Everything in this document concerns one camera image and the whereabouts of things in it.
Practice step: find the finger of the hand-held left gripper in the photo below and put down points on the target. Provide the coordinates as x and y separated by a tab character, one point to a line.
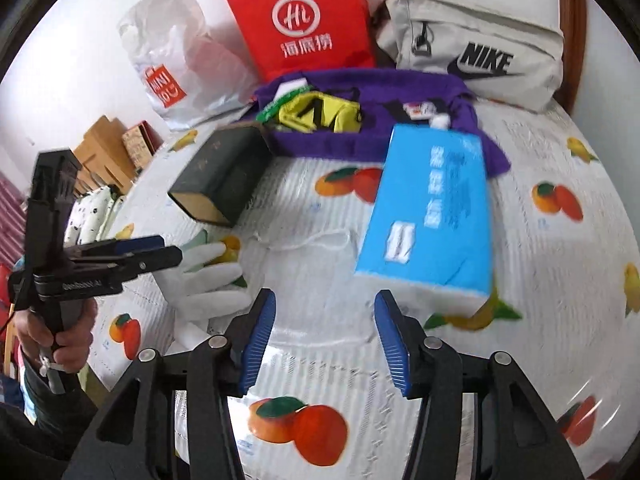
155	259
135	244

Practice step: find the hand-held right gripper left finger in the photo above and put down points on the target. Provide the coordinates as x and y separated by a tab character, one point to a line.
257	340

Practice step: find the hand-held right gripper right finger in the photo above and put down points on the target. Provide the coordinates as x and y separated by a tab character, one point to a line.
392	345

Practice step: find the white glove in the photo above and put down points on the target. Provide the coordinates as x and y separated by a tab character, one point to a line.
210	285

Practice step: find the blue tissue pack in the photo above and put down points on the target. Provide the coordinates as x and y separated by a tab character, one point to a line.
425	200

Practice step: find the green snack packet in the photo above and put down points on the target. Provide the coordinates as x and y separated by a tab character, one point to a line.
275	106

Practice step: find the person's left forearm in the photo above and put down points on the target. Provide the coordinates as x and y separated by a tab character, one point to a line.
45	425

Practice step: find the person's left hand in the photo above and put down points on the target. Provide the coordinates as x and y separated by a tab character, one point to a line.
70	347

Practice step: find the red striped cloth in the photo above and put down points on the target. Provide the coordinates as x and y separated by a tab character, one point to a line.
12	215

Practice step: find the pale dotted cloth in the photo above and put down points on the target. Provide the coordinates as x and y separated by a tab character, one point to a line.
92	215

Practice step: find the brown paper bag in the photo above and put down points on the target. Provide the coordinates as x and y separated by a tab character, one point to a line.
100	150

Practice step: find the printed brown box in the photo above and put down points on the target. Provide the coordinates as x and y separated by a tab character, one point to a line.
140	142

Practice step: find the dark green tin box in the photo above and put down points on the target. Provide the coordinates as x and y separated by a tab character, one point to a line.
225	170

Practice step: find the fruit print tablecloth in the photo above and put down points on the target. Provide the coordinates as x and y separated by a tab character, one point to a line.
310	200

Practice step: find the white plastic shopping bag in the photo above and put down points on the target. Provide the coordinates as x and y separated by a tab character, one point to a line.
215	75

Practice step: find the purple towel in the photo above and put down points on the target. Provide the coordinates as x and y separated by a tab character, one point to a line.
325	145

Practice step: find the small red white packet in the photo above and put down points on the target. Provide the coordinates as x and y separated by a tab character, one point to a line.
419	109

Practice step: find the grey belt bag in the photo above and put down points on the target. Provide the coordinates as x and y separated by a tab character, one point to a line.
525	45

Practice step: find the brown wooden door frame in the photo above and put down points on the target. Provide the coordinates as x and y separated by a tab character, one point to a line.
575	20

